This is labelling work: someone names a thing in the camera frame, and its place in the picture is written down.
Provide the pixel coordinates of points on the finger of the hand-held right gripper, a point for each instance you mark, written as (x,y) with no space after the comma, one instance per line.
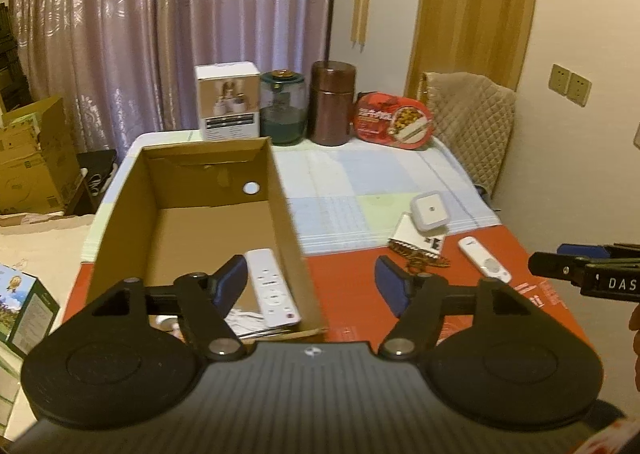
(555,266)
(582,250)

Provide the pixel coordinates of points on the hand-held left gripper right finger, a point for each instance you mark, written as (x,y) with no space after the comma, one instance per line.
(392,284)

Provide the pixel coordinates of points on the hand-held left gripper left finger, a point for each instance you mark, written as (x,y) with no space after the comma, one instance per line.
(230,281)

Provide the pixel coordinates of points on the white remote with many buttons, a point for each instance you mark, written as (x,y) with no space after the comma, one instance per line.
(272,289)

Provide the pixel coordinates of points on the white card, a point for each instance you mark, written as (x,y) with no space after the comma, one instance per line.
(407,234)

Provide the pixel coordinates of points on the white remote with round pad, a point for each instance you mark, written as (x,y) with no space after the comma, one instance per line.
(485,259)

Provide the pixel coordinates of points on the white square container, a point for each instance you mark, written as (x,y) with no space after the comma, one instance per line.
(429,211)

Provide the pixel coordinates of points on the cardboard box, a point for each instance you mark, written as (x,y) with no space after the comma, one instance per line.
(125,214)

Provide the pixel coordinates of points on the person's right hand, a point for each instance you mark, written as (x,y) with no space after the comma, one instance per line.
(636,319)

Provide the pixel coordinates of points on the red printed mat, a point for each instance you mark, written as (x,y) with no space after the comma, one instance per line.
(345,294)

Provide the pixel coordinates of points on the pastel checked tablecloth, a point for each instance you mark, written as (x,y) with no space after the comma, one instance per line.
(350,173)

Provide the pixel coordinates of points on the red oval food package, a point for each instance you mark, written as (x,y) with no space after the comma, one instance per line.
(392,121)

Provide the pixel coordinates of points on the beige quilted chair cover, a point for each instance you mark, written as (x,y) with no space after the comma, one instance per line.
(470,123)

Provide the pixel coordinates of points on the black storage crate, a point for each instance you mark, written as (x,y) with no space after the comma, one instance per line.
(100,163)

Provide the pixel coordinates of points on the white product box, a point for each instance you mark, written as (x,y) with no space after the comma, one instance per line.
(227,103)

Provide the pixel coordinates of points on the glass jar with green lid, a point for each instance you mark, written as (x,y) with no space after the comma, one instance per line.
(282,108)

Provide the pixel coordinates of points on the brown cylindrical canister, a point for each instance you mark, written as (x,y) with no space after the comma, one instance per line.
(331,103)

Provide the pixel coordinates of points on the cream cloth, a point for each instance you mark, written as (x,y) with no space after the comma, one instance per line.
(40,239)

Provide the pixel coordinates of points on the green picture box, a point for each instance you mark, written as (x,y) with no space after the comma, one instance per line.
(30,314)

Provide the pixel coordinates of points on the brown printed carton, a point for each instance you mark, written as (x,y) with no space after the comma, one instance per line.
(35,158)

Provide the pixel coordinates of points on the mauve patterned curtain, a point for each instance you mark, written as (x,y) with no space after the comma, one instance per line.
(150,33)

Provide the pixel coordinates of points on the wooden door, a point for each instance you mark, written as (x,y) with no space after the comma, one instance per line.
(475,8)

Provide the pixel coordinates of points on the dark wall fixture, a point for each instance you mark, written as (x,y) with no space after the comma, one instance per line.
(637,136)

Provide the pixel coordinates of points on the beige wall socket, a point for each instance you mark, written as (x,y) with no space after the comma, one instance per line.
(560,79)
(579,90)

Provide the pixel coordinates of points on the wooden wall strip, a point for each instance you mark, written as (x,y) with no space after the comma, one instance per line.
(361,18)

